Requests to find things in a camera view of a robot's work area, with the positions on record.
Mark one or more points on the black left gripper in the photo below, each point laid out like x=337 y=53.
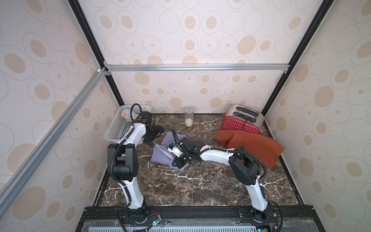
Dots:
x=158 y=129

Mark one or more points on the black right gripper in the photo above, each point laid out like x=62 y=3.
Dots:
x=180 y=158

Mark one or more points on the lavender purple skirt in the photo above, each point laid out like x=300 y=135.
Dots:
x=163 y=156

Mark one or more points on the floral pastel skirt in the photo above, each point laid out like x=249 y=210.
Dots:
x=129 y=115

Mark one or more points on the rust orange skirt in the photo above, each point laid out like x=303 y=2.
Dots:
x=267 y=149

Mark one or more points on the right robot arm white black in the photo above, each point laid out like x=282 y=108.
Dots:
x=247 y=168

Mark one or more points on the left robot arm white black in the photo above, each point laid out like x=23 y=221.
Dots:
x=122 y=157

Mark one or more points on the white plastic perforated basket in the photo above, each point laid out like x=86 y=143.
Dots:
x=120 y=128

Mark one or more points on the glass jar with white powder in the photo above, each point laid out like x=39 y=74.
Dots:
x=189 y=113

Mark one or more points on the red polka dot toaster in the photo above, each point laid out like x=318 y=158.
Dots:
x=242 y=118

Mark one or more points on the horizontal aluminium frame bar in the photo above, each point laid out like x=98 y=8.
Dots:
x=197 y=67

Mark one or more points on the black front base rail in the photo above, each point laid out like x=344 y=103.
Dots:
x=199 y=219

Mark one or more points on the black left corner post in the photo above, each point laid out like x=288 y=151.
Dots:
x=88 y=33

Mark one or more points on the black corner post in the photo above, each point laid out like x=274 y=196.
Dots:
x=88 y=33
x=309 y=34

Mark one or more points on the diagonal aluminium frame bar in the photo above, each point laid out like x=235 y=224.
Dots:
x=30 y=165

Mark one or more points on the black right corner post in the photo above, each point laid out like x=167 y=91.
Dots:
x=309 y=34

